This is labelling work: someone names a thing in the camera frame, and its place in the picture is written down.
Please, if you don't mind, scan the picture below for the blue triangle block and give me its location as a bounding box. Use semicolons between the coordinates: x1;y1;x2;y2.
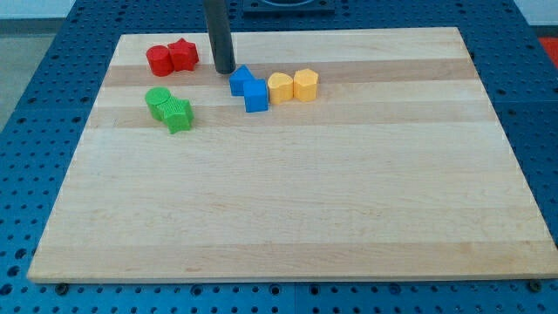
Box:
229;65;255;96

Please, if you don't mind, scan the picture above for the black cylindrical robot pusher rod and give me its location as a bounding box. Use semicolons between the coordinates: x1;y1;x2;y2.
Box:
202;0;236;74

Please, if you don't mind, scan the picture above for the green star block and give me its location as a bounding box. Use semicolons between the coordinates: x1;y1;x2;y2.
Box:
160;97;194;134

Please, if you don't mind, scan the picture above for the yellow pentagon block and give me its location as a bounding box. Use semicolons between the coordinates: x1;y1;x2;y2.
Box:
293;69;319;102

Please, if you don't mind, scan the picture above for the blue cube block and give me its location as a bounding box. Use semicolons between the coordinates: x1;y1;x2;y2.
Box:
243;79;269;113

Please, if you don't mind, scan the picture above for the light wooden board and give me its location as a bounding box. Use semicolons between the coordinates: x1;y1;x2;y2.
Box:
27;27;557;283

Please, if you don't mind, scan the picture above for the red star block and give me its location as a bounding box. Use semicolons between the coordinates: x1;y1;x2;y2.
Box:
167;38;199;72

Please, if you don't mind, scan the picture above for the green cylinder block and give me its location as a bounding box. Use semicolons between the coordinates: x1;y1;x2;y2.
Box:
145;86;171;121

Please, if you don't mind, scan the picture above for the yellow heart block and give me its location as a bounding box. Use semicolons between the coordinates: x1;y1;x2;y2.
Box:
267;72;294;105

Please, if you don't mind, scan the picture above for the red cylinder block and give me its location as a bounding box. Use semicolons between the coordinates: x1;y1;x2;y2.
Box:
146;45;174;77

